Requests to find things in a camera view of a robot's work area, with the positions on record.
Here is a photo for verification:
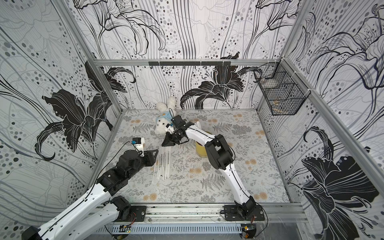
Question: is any yellow plastic cup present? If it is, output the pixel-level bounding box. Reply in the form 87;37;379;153
195;142;208;158

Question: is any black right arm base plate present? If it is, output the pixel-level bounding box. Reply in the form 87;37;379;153
220;205;266;222

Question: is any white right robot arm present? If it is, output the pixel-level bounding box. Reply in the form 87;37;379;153
155;115;257;220

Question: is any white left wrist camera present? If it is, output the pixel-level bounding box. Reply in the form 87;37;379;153
132;138;145;157

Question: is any white teddy bear blue shirt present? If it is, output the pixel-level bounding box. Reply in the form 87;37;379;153
155;97;177;135

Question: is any grey slotted cable duct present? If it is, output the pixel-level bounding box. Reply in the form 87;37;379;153
96;223;242;235

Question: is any black wire basket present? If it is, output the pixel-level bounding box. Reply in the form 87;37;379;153
253;62;307;116

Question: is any black hook rail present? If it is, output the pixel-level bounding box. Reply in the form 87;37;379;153
148;61;232;67

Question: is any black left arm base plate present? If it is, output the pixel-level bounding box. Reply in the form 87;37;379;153
115;206;147;222

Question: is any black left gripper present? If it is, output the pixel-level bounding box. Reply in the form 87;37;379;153
125;149;160;180

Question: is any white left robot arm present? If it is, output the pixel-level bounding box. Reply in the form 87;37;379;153
21;150;159;240

